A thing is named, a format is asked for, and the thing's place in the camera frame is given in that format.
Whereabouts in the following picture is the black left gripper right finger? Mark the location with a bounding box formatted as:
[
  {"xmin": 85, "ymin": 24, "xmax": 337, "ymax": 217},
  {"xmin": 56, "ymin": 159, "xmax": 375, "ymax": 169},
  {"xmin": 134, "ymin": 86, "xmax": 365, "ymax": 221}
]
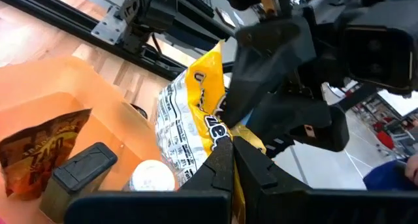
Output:
[{"xmin": 233, "ymin": 135, "xmax": 418, "ymax": 224}]

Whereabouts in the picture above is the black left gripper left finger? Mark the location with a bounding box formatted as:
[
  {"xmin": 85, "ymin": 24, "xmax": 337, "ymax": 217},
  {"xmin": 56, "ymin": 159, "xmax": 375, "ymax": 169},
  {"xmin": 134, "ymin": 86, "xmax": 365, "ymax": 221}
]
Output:
[{"xmin": 64, "ymin": 136, "xmax": 235, "ymax": 224}]

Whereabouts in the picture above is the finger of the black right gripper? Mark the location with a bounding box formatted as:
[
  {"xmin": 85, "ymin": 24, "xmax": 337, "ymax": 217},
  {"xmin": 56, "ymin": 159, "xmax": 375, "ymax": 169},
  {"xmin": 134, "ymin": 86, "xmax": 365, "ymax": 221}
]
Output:
[
  {"xmin": 221, "ymin": 19, "xmax": 317, "ymax": 129},
  {"xmin": 246, "ymin": 92, "xmax": 351, "ymax": 159}
]

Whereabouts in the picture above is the white lid spice jar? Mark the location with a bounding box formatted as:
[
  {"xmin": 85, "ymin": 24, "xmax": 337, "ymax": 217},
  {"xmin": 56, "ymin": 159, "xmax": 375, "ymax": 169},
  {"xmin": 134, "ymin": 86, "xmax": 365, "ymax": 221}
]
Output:
[{"xmin": 123, "ymin": 159, "xmax": 177, "ymax": 193}]

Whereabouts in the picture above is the green black pepper tin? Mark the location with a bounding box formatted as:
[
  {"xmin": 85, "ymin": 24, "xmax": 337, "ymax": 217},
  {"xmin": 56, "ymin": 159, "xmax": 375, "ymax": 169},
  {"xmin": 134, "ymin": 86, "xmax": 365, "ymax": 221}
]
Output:
[{"xmin": 39, "ymin": 142, "xmax": 119, "ymax": 224}]

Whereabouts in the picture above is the yellow ramen packet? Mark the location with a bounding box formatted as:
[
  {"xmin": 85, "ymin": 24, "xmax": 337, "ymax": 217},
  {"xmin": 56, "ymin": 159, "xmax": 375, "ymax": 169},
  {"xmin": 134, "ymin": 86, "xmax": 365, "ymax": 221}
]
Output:
[{"xmin": 154, "ymin": 40, "xmax": 267, "ymax": 224}]

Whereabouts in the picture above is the brown taco seasoning packet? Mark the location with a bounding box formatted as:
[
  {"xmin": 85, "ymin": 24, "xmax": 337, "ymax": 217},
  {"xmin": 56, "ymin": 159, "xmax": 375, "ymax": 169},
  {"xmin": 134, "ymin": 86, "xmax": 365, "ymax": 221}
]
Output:
[{"xmin": 0, "ymin": 108, "xmax": 93, "ymax": 200}]

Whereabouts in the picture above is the person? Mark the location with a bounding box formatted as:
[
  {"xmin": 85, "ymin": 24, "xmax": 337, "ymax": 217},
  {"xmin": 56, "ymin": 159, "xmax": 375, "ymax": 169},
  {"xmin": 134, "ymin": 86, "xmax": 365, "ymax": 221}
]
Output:
[{"xmin": 362, "ymin": 153, "xmax": 418, "ymax": 191}]

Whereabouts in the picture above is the black round utensil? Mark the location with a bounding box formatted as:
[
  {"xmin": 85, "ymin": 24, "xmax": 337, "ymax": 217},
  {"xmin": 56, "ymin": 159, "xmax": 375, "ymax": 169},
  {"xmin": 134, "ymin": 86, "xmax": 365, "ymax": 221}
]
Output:
[{"xmin": 129, "ymin": 103, "xmax": 150, "ymax": 121}]

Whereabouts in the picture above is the orange translucent plastic bin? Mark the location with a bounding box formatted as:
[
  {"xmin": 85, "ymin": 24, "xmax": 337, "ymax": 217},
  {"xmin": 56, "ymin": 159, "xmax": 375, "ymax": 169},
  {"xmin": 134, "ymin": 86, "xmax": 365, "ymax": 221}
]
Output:
[{"xmin": 0, "ymin": 56, "xmax": 181, "ymax": 224}]

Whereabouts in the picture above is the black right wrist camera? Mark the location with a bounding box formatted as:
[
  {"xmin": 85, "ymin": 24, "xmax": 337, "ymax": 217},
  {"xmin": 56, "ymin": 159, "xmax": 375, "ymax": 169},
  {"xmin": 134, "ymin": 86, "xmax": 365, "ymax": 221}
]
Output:
[{"xmin": 341, "ymin": 0, "xmax": 418, "ymax": 96}]

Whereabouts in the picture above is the silver metal bracket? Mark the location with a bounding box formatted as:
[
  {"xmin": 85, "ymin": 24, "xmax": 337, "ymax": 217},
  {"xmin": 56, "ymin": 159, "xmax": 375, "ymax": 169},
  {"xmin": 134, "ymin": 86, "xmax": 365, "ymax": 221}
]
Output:
[{"xmin": 90, "ymin": 5, "xmax": 127, "ymax": 46}]

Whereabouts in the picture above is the black aluminium frame rail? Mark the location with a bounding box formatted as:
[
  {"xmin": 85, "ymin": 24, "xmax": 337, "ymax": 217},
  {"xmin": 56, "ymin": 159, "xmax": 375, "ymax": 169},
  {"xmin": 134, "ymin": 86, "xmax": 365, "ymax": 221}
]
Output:
[{"xmin": 0, "ymin": 0, "xmax": 187, "ymax": 82}]

